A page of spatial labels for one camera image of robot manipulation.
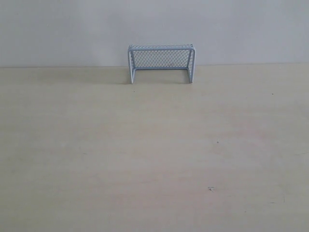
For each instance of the small white soccer goal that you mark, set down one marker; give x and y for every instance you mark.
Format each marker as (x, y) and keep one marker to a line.
(161, 57)

